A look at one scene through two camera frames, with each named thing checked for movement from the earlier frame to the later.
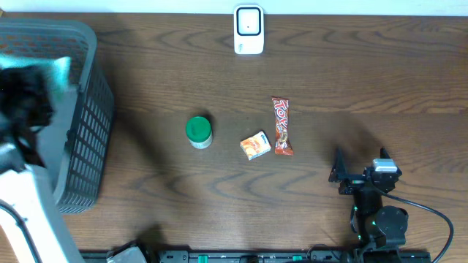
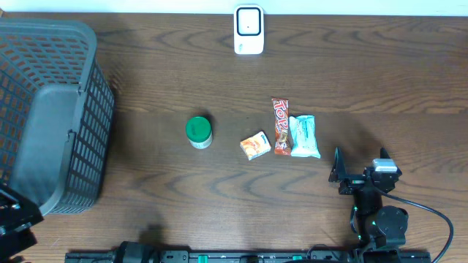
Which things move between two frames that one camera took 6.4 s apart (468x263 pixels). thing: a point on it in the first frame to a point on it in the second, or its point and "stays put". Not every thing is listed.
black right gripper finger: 384,153 stays put
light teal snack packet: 57,71 to 303,128
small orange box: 255,146 stays put
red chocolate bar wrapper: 283,146 stays put
